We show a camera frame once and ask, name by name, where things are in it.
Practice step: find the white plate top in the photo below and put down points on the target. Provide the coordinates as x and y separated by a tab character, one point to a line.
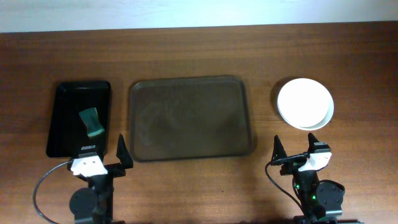
303	84

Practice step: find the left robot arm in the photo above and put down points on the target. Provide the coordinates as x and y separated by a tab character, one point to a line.
94	203

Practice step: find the green cleaning sponge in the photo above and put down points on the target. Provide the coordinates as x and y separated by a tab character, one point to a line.
92	123

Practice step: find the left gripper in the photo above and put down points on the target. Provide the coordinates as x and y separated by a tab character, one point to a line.
114	170

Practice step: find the brown plastic serving tray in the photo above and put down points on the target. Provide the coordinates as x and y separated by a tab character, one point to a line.
189	118

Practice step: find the black rectangular tray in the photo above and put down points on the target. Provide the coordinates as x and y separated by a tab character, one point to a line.
67	132

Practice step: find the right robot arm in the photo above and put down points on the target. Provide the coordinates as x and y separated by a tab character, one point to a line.
319	200

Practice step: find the pale blue plate bottom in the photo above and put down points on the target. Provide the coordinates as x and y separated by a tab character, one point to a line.
303	109

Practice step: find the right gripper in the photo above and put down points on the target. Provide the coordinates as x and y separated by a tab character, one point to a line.
292	166

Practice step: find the white plate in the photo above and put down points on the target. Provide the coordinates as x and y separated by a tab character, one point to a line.
325	121
303	84

